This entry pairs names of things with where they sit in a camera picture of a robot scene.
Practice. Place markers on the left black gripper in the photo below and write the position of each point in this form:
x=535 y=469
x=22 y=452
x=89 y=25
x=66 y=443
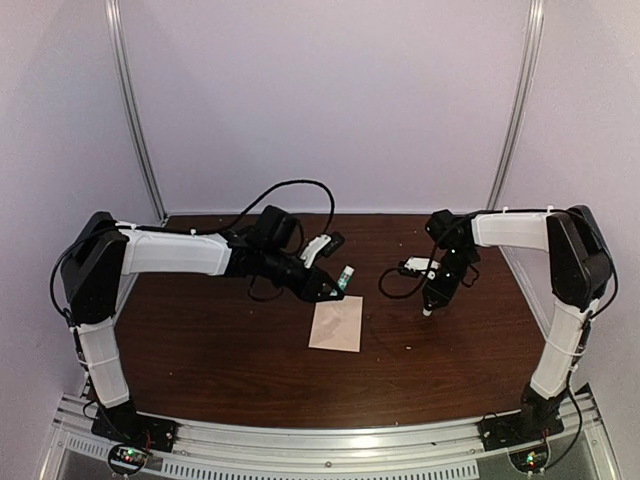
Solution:
x=310 y=289

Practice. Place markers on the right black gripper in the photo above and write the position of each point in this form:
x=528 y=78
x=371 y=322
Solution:
x=436 y=293

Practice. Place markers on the green white glue stick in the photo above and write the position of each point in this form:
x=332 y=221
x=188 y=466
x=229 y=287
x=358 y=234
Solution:
x=345 y=277

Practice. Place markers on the beige envelope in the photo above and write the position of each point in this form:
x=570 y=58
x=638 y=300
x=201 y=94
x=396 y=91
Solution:
x=337 y=325

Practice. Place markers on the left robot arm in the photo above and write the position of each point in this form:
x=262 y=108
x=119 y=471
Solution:
x=103 y=265

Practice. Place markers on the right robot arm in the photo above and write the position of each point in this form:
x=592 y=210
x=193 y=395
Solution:
x=580 y=268

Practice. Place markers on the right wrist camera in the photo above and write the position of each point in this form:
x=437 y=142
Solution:
x=419 y=267

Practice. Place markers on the aluminium front rail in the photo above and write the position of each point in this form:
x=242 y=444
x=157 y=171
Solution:
x=441 y=450

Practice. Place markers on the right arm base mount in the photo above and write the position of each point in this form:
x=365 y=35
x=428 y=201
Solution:
x=532 y=423

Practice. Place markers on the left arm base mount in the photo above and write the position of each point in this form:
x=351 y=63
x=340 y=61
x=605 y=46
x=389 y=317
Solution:
x=124 y=424

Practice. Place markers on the right aluminium frame post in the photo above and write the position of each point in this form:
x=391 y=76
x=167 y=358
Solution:
x=529 y=59

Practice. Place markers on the aluminium frame post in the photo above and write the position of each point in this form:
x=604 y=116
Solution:
x=133 y=119
x=529 y=59

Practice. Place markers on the left aluminium frame post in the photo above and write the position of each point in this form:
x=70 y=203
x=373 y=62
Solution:
x=133 y=119

